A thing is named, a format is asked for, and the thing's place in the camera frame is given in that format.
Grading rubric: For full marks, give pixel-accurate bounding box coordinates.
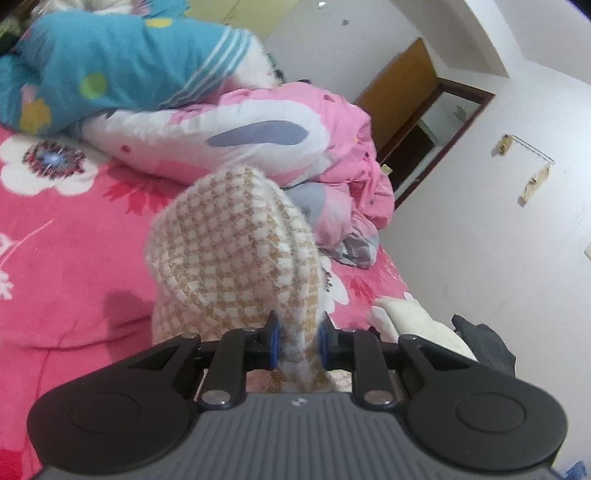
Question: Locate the beige checkered knit coat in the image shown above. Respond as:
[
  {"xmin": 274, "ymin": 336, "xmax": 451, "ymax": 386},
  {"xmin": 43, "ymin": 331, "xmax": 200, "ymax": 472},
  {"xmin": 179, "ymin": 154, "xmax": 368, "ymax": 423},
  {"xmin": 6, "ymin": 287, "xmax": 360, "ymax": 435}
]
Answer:
[{"xmin": 144, "ymin": 167, "xmax": 352, "ymax": 392}]

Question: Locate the folded white clothes stack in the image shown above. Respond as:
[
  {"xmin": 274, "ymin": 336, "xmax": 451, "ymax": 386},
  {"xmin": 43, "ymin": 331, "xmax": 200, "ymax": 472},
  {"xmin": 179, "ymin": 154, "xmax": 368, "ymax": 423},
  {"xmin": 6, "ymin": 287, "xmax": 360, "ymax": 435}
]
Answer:
[{"xmin": 368, "ymin": 297, "xmax": 477, "ymax": 361}]

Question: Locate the dark folded garment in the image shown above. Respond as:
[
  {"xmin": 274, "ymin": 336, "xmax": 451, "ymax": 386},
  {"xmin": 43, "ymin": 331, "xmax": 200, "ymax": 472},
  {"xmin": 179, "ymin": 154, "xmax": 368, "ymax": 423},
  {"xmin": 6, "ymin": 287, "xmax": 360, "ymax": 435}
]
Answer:
[{"xmin": 452, "ymin": 315, "xmax": 516, "ymax": 377}]

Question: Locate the pink rabbit quilt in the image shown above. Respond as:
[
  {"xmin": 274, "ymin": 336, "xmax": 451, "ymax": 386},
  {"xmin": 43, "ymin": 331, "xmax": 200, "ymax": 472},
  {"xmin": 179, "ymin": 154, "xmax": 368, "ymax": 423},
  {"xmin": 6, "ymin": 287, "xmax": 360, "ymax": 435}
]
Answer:
[{"xmin": 80, "ymin": 22, "xmax": 396, "ymax": 271}]

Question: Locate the brown wooden door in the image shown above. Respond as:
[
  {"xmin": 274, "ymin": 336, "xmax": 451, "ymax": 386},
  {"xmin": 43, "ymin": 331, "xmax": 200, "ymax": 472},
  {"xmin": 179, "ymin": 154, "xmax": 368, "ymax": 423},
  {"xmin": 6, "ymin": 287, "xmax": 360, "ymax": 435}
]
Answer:
[{"xmin": 356, "ymin": 38, "xmax": 495, "ymax": 206}]

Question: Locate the blue cartoon quilt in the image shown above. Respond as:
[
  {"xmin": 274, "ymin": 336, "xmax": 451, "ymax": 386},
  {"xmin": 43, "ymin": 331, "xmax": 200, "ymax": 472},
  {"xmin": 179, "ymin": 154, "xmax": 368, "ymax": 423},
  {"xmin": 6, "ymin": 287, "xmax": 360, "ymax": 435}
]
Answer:
[{"xmin": 1, "ymin": 11, "xmax": 253, "ymax": 136}]

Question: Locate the cream yellow wardrobe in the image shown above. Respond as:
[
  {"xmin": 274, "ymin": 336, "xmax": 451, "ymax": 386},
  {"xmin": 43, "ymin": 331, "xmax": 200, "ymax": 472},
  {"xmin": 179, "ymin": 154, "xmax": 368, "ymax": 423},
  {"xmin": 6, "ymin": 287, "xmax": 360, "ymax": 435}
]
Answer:
[{"xmin": 187, "ymin": 0, "xmax": 298, "ymax": 39}]

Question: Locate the wall coat hook rack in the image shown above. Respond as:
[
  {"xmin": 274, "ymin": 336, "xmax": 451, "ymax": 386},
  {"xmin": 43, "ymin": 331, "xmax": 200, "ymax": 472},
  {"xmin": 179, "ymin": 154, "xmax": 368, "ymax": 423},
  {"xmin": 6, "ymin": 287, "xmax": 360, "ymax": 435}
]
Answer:
[{"xmin": 493, "ymin": 134, "xmax": 556, "ymax": 208}]

